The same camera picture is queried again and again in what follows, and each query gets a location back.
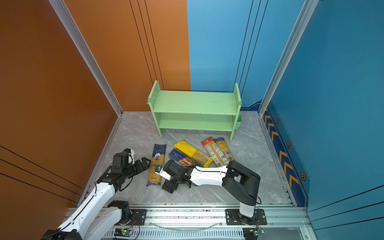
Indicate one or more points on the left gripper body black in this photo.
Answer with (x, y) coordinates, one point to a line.
(129, 172)

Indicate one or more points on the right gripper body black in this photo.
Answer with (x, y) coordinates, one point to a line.
(176, 179)

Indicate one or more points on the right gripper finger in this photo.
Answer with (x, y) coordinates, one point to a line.
(170, 186)
(186, 183)

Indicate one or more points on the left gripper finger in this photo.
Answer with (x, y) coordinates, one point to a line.
(146, 163)
(137, 168)

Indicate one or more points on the Ankara spaghetti bag blue yellow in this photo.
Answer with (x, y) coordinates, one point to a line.
(158, 159)

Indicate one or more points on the blue Barilla spaghetti box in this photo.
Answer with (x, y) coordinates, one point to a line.
(181, 158)

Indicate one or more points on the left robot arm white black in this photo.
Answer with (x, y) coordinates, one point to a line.
(82, 225)

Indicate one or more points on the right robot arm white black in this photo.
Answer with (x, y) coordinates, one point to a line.
(242, 183)

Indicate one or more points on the green two-tier wooden shelf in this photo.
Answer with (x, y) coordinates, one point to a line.
(197, 111)

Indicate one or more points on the yellow Pastatime spaghetti bag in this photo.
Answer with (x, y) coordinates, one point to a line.
(195, 154)

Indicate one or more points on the red spaghetti bag white label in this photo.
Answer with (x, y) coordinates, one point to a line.
(215, 152)

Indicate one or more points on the left green circuit board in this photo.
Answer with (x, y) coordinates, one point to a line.
(123, 233)

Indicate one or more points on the right circuit board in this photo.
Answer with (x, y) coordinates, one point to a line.
(252, 233)

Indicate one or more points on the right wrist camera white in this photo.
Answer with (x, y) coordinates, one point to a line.
(159, 170)

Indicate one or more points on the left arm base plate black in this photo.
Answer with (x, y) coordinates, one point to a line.
(136, 217)

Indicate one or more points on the aluminium front rail frame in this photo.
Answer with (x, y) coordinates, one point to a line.
(190, 217)

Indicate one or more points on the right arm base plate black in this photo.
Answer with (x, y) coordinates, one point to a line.
(234, 217)

